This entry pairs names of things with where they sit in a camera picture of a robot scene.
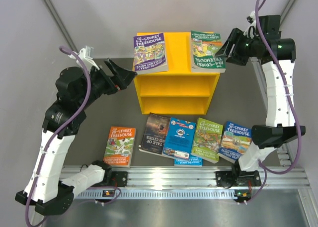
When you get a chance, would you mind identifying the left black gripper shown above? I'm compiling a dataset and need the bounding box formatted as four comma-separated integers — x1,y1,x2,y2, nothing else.
78,58,137,109

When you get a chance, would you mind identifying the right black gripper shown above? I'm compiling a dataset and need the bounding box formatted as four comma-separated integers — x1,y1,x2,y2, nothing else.
216,28,262,66

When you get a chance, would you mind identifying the green 104-Storey Treehouse book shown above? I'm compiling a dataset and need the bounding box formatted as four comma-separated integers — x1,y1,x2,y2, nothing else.
190,30,226,73

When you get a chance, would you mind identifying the purple 52-Storey Treehouse book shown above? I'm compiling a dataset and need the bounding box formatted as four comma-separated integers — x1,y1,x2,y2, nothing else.
133,33,168,75

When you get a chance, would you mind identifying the blue back-cover book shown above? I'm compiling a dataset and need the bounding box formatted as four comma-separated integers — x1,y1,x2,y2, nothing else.
162,117,196,160

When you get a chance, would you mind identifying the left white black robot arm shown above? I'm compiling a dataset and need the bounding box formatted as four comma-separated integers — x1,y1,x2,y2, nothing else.
15,59,137,217

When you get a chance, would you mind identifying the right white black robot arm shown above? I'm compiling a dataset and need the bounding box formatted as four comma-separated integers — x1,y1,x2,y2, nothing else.
215,12,306,188

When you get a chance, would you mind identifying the yellow wooden shelf box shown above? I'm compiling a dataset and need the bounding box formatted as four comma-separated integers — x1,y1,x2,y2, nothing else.
134,32,220,115

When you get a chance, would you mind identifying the dark Tale of Two Cities book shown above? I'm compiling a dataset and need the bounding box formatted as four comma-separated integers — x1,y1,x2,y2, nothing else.
139,113,170,155

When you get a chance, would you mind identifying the orange 78-Storey Treehouse book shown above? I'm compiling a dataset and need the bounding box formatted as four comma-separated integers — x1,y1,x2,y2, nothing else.
103,126,136,168

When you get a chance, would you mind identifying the blue 91-Storey Treehouse book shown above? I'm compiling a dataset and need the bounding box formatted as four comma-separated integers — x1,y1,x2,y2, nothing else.
217,121,251,163

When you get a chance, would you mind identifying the lime 65-Storey Treehouse book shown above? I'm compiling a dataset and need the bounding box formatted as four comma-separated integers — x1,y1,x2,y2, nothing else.
191,118,223,163

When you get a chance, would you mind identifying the light blue 26-Storey Treehouse book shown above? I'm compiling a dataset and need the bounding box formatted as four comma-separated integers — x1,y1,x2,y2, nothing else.
174,156,203,167

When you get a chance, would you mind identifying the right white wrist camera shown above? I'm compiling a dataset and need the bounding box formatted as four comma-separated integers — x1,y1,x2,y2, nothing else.
243,11,256,39

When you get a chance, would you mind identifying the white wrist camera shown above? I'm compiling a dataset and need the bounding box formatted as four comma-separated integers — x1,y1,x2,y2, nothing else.
78,46,98,70
243,11,256,39

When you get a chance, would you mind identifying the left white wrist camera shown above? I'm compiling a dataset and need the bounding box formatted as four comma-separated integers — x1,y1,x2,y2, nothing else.
78,46,98,70

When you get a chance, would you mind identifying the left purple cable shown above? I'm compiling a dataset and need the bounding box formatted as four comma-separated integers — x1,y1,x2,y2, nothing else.
24,45,122,227

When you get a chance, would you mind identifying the purple cable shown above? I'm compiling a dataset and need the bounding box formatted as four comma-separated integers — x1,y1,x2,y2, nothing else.
24,45,122,227
216,0,303,208

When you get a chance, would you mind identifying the aluminium mounting rail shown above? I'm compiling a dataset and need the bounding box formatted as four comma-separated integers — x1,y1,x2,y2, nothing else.
113,166,310,190

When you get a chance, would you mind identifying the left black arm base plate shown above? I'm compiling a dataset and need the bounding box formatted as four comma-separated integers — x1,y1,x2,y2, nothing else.
105,171,128,187

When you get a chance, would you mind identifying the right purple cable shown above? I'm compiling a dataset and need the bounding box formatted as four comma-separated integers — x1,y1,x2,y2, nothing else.
216,0,303,208

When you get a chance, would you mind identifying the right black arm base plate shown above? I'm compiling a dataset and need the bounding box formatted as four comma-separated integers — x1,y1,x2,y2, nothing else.
215,171,238,189

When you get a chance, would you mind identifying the slotted grey cable duct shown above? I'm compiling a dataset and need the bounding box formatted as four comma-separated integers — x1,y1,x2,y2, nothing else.
76,189,250,200

